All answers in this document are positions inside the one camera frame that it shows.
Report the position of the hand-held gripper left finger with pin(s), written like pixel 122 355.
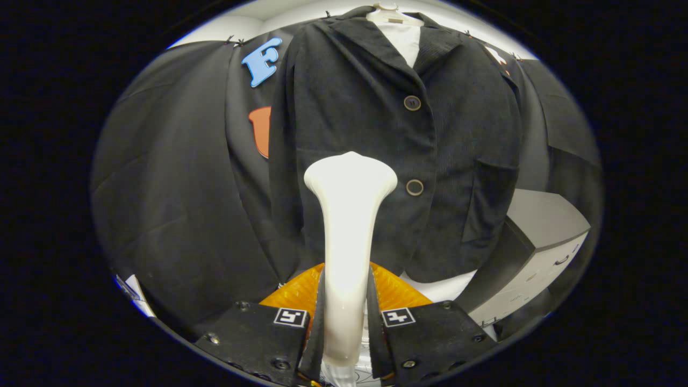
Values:
pixel 258 338

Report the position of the grey cabinet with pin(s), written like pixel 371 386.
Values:
pixel 548 220

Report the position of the black backdrop cloth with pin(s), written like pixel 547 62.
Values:
pixel 172 188

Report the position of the white garment steamer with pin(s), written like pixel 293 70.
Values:
pixel 346 242

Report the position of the white mannequin torso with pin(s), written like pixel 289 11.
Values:
pixel 403 43

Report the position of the black button jacket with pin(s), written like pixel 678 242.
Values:
pixel 349 107

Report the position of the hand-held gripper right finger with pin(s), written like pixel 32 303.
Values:
pixel 435 336

